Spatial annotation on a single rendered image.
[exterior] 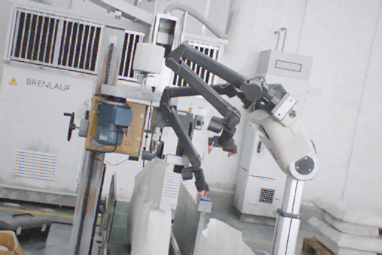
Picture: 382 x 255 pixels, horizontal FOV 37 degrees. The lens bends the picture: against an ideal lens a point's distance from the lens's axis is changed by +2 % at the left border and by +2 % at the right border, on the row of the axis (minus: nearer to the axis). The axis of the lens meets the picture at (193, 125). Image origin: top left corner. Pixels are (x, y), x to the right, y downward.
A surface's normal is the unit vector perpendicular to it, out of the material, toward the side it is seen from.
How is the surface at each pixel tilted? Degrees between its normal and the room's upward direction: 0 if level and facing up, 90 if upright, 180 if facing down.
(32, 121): 90
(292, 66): 90
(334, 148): 90
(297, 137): 115
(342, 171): 90
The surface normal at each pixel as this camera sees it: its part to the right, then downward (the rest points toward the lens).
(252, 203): 0.15, 0.07
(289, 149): 0.36, 0.53
